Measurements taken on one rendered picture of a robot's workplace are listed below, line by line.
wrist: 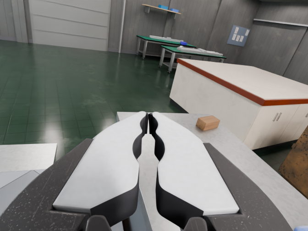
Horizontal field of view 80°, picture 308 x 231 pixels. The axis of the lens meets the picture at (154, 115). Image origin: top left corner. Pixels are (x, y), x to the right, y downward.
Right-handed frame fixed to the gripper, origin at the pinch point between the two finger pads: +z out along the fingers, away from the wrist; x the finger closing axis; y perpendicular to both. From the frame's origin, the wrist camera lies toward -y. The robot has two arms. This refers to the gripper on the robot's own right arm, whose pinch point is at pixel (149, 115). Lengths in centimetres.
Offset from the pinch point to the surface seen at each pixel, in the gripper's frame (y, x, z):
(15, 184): 54, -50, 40
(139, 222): 50, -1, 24
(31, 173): 54, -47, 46
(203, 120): 40, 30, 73
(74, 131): 134, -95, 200
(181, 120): 44, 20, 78
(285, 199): 48, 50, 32
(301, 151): 118, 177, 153
